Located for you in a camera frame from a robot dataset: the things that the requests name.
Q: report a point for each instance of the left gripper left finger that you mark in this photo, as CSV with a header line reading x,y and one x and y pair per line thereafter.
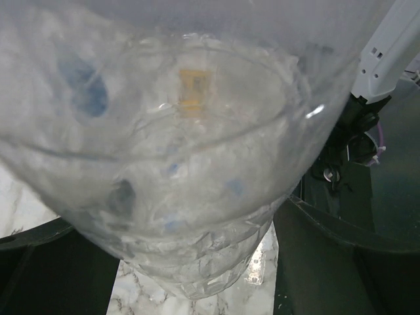
x,y
53,269

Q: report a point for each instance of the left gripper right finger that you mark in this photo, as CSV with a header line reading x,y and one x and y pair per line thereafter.
x,y
329,266

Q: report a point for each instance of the clear unlabelled plastic bottle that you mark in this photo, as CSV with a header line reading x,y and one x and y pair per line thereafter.
x,y
169,132

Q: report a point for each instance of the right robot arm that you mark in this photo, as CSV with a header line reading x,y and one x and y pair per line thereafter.
x,y
339,182

